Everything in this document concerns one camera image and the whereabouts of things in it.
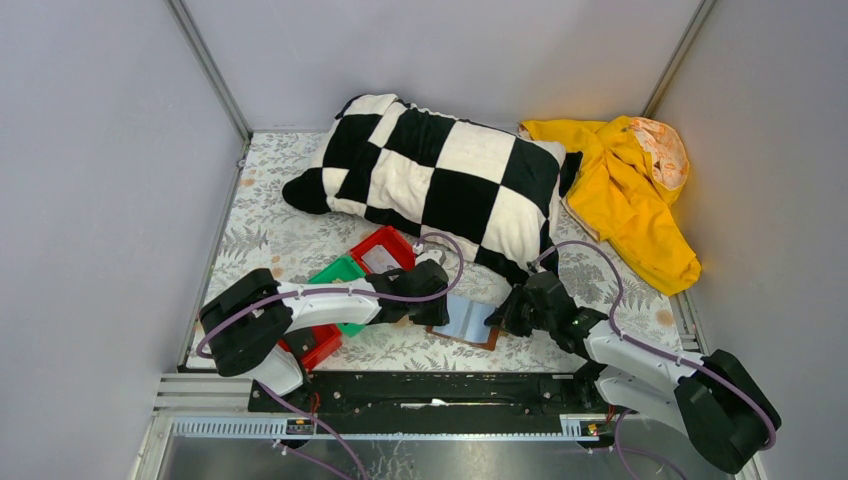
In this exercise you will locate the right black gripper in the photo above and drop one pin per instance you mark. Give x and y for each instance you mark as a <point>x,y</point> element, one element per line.
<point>515,312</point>

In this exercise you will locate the floral table mat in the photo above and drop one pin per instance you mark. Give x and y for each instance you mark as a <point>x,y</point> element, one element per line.
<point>263,231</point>

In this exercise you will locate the white id card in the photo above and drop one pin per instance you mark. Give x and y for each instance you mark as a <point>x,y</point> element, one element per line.
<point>379,260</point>

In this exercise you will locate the red bin with card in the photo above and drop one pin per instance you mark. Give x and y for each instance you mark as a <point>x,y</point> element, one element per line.
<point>393,241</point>

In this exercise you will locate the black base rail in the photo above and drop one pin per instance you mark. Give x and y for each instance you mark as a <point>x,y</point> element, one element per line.
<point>440,402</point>

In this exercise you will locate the red bin with black wallet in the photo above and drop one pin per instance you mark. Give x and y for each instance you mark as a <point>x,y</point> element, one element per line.
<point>313,345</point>

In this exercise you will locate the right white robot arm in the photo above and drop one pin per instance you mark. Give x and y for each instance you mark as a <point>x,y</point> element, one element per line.
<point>711,399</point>

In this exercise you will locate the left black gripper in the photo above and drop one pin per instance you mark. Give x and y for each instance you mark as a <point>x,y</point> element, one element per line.
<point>431,307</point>

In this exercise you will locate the brown leather card holder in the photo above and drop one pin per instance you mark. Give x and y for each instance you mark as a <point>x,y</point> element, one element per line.
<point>466,323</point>

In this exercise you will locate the yellow cloth garment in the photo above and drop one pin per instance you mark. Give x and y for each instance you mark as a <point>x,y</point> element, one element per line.
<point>619,182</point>

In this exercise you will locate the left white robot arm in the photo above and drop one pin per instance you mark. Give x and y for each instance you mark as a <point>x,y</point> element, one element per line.
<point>244,325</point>

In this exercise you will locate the black white checkered pillow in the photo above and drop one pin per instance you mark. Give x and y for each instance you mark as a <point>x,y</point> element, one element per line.
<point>493,193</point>

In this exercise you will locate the green plastic bin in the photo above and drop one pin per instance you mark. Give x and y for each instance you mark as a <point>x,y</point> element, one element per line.
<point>343,269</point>

